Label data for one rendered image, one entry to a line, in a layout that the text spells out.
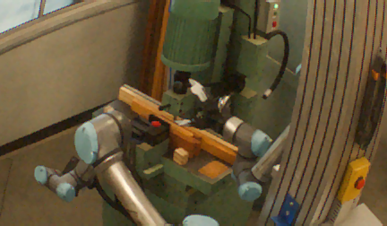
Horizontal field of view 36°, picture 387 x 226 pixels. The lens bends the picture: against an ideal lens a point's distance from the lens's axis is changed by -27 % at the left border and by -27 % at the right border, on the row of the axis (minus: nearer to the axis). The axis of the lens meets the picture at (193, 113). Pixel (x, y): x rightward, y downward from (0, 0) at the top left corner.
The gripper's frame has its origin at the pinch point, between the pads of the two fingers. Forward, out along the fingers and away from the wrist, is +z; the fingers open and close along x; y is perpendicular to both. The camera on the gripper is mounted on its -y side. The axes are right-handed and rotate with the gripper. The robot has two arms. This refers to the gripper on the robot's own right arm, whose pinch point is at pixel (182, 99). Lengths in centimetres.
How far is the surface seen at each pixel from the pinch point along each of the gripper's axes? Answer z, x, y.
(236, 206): -11, 52, -54
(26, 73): 142, 51, -50
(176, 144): 3.7, 20.5, -12.1
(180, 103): 8.7, 7.1, -14.6
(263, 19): -2.1, -32.8, -36.2
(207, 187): -16.8, 26.9, -6.4
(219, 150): -9.0, 17.7, -20.0
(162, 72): 99, 44, -142
